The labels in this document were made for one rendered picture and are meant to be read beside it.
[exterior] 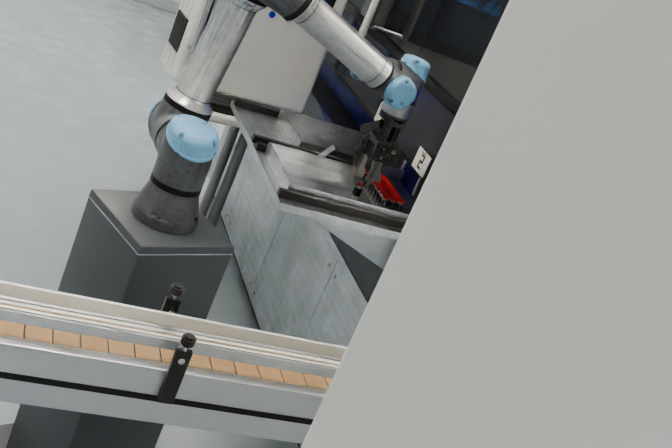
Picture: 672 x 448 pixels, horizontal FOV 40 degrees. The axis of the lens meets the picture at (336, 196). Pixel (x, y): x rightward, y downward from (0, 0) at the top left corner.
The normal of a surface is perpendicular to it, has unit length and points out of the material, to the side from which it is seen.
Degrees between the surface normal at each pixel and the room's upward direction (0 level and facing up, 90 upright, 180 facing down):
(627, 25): 90
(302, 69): 90
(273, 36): 90
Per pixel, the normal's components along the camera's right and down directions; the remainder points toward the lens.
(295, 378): 0.37, -0.87
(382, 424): -0.89, -0.23
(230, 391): 0.26, 0.44
